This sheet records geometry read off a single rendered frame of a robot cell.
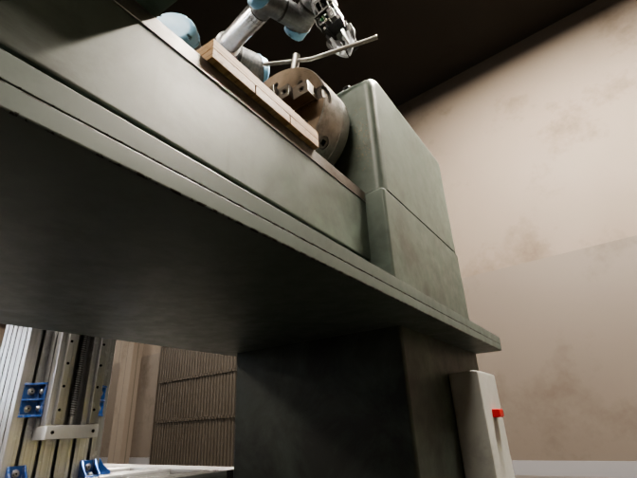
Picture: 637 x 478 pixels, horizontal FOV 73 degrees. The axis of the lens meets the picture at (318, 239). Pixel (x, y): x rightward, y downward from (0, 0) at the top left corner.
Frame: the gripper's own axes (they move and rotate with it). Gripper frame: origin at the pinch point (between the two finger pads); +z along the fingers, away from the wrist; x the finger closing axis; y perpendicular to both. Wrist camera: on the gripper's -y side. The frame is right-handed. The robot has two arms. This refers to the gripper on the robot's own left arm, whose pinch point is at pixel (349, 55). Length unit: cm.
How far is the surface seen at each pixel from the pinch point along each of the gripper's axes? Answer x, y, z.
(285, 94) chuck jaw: -14.7, 17.0, 18.3
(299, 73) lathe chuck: -11.9, 11.0, 7.2
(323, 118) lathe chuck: -10.1, 10.1, 25.3
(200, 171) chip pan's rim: -6, 59, 74
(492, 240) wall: -4, -234, -25
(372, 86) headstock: 1.1, -5.6, 9.9
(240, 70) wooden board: -10, 43, 39
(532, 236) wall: 21, -231, -14
